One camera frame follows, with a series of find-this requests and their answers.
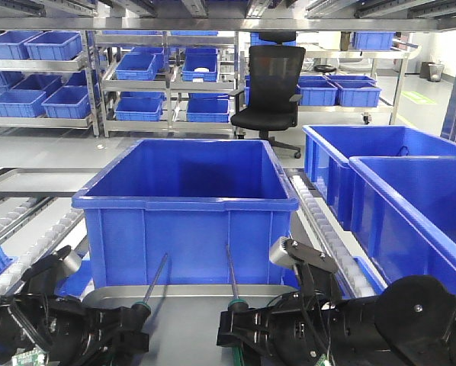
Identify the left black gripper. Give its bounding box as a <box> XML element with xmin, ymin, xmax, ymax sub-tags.
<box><xmin>21</xmin><ymin>297</ymin><xmax>150</xmax><ymax>365</ymax></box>

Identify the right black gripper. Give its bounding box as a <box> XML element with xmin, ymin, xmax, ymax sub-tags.
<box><xmin>216</xmin><ymin>293</ymin><xmax>350</xmax><ymax>365</ymax></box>

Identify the green handled screwdriver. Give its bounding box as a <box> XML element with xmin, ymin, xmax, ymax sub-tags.
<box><xmin>226</xmin><ymin>245</ymin><xmax>249</xmax><ymax>313</ymax></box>
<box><xmin>131</xmin><ymin>253</ymin><xmax>169</xmax><ymax>324</ymax></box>

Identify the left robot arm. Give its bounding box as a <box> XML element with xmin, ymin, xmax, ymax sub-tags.
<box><xmin>0</xmin><ymin>294</ymin><xmax>151</xmax><ymax>365</ymax></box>

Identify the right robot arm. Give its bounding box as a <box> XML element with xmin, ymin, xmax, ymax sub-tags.
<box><xmin>217</xmin><ymin>275</ymin><xmax>456</xmax><ymax>365</ymax></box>

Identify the blue bin right front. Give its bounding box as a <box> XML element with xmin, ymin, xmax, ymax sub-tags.
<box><xmin>349</xmin><ymin>156</ymin><xmax>456</xmax><ymax>294</ymax></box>

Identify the blue bin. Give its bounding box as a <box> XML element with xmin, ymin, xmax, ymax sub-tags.
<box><xmin>72</xmin><ymin>139</ymin><xmax>299</xmax><ymax>287</ymax></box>
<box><xmin>349</xmin><ymin>156</ymin><xmax>456</xmax><ymax>294</ymax></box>
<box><xmin>302</xmin><ymin>124</ymin><xmax>456</xmax><ymax>231</ymax></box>

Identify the blue bin in front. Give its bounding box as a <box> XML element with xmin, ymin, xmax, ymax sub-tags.
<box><xmin>72</xmin><ymin>139</ymin><xmax>299</xmax><ymax>287</ymax></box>

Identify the blue bin right rear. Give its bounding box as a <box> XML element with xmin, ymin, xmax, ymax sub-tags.
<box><xmin>302</xmin><ymin>124</ymin><xmax>456</xmax><ymax>231</ymax></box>

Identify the black office chair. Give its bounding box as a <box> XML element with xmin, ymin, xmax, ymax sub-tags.
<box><xmin>230</xmin><ymin>30</ymin><xmax>306</xmax><ymax>159</ymax></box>

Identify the metal storage shelf rack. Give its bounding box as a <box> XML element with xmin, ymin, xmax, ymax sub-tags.
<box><xmin>0</xmin><ymin>1</ymin><xmax>456</xmax><ymax>135</ymax></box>

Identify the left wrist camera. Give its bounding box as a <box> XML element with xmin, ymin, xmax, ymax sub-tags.
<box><xmin>21</xmin><ymin>245</ymin><xmax>82</xmax><ymax>283</ymax></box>

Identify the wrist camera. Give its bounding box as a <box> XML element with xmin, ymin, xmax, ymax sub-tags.
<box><xmin>21</xmin><ymin>245</ymin><xmax>82</xmax><ymax>283</ymax></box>
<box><xmin>268</xmin><ymin>236</ymin><xmax>339</xmax><ymax>275</ymax></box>

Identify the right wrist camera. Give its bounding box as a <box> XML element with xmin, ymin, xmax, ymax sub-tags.
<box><xmin>268</xmin><ymin>236</ymin><xmax>339</xmax><ymax>275</ymax></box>

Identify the wire waste basket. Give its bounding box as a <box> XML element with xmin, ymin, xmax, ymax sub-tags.
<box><xmin>428</xmin><ymin>63</ymin><xmax>445</xmax><ymax>82</ymax></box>

